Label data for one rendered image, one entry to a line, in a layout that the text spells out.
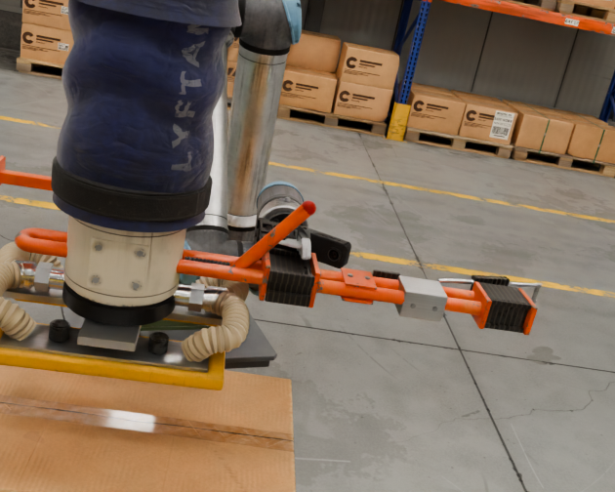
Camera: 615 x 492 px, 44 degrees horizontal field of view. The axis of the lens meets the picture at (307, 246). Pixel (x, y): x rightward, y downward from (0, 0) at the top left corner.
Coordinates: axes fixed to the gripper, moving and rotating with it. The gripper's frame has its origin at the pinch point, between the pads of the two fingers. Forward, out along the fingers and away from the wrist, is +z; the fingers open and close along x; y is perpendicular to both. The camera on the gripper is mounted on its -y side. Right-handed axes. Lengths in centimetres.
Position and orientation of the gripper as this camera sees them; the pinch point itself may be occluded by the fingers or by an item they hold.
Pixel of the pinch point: (304, 278)
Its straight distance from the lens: 118.9
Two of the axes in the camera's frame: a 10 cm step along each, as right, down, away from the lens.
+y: -9.8, -1.4, -1.5
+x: 1.9, -9.1, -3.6
